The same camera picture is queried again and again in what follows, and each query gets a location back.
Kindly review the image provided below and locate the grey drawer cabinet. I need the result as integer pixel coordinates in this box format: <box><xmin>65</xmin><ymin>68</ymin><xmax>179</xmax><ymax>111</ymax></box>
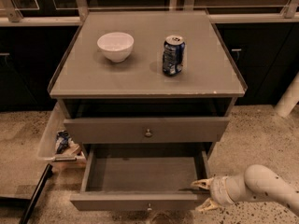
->
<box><xmin>47</xmin><ymin>10</ymin><xmax>249</xmax><ymax>161</ymax></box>

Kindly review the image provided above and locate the white post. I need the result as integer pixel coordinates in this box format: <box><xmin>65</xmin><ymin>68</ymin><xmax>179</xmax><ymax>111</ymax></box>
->
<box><xmin>275</xmin><ymin>72</ymin><xmax>299</xmax><ymax>118</ymax></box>

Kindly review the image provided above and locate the metal railing frame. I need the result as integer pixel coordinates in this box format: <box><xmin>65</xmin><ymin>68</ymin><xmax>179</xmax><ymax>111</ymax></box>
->
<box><xmin>0</xmin><ymin>0</ymin><xmax>299</xmax><ymax>27</ymax></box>

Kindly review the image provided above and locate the white ceramic bowl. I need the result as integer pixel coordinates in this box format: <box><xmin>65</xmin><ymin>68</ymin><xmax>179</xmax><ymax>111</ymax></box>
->
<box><xmin>97</xmin><ymin>32</ymin><xmax>135</xmax><ymax>63</ymax></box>

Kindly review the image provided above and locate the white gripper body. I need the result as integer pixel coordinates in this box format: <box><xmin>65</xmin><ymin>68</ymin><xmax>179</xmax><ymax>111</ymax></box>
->
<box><xmin>209</xmin><ymin>176</ymin><xmax>234</xmax><ymax>205</ymax></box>

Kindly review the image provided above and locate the blue soda can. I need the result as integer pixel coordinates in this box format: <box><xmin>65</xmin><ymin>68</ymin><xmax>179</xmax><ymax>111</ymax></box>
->
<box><xmin>163</xmin><ymin>35</ymin><xmax>185</xmax><ymax>76</ymax></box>

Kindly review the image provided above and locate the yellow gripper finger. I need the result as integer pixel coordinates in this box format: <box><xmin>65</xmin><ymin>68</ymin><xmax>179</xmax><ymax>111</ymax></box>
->
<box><xmin>191</xmin><ymin>178</ymin><xmax>213</xmax><ymax>189</ymax></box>
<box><xmin>195</xmin><ymin>198</ymin><xmax>221</xmax><ymax>212</ymax></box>

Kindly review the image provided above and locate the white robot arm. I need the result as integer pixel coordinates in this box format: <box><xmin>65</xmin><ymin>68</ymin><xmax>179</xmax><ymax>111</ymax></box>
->
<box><xmin>191</xmin><ymin>164</ymin><xmax>299</xmax><ymax>217</ymax></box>

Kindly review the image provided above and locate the grey top drawer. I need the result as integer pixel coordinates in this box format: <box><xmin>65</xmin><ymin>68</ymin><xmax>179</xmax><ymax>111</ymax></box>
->
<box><xmin>64</xmin><ymin>117</ymin><xmax>229</xmax><ymax>144</ymax></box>

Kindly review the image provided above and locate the grey drawer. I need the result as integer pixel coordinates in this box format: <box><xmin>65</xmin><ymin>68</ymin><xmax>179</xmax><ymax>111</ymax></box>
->
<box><xmin>70</xmin><ymin>144</ymin><xmax>209</xmax><ymax>211</ymax></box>
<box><xmin>64</xmin><ymin>117</ymin><xmax>229</xmax><ymax>144</ymax></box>

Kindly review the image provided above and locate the blue snack bag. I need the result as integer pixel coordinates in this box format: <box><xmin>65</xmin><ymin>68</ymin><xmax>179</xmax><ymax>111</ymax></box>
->
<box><xmin>55</xmin><ymin>130</ymin><xmax>70</xmax><ymax>154</ymax></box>

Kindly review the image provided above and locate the clear plastic bin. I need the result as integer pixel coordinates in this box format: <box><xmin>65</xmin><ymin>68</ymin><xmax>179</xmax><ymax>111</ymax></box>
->
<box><xmin>37</xmin><ymin>104</ymin><xmax>86</xmax><ymax>169</ymax></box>

